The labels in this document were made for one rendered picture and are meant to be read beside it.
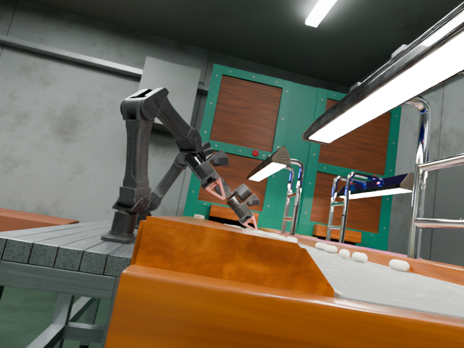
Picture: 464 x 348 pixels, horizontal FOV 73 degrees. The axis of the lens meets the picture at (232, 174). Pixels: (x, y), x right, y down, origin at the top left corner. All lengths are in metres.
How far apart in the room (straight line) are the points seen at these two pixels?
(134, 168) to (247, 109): 1.34
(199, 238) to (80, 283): 0.52
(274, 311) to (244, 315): 0.02
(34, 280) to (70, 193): 3.46
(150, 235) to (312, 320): 0.09
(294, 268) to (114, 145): 3.97
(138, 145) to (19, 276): 0.43
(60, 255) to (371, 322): 0.59
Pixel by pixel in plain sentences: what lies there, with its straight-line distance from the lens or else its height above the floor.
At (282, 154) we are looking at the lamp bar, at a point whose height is 1.08.
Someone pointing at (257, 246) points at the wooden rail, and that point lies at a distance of 0.18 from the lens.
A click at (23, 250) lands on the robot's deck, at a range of 0.71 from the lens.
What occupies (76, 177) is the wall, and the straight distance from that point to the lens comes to 4.15.
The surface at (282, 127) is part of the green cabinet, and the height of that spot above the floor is 1.45.
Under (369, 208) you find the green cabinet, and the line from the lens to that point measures 2.32.
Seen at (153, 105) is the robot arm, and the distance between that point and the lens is 0.95.
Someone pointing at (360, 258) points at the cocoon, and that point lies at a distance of 0.67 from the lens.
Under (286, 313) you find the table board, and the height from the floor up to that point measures 0.73.
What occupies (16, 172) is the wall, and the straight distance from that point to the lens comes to 4.37.
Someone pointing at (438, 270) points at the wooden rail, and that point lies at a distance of 0.61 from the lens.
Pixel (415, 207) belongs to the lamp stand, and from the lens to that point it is 0.77.
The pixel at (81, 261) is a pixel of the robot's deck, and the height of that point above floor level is 0.65.
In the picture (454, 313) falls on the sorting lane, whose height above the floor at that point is 0.74.
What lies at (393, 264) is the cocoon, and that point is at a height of 0.75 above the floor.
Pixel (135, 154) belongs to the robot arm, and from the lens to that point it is 0.93.
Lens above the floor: 0.77
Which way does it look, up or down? 9 degrees up
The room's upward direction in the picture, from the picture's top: 10 degrees clockwise
